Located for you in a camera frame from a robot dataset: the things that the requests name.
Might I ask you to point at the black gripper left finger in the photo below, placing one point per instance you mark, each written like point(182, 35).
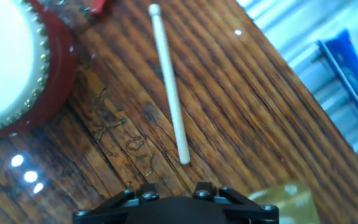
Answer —
point(110, 205)

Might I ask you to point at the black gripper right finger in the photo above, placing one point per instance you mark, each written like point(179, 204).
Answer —
point(241, 205)

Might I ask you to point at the light wooden drumstick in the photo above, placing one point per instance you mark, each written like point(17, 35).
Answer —
point(169, 81)

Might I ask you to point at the red drum white head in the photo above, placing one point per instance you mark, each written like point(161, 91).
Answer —
point(5, 62)

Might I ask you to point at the gold tissue box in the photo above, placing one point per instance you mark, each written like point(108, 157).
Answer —
point(291, 202)

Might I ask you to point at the brown wooden board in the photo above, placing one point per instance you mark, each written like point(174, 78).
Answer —
point(228, 109)

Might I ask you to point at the blue tissue pack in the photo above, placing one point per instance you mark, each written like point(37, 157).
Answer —
point(346, 71)

